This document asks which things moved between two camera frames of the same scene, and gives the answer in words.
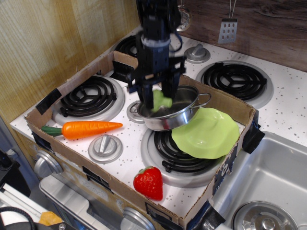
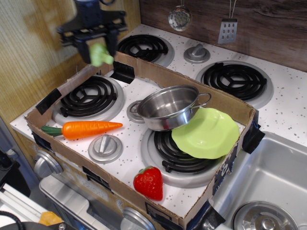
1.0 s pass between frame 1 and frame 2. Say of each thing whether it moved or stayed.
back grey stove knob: stayed
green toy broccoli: moved
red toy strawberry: stayed
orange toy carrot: stayed
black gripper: moved
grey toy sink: stayed
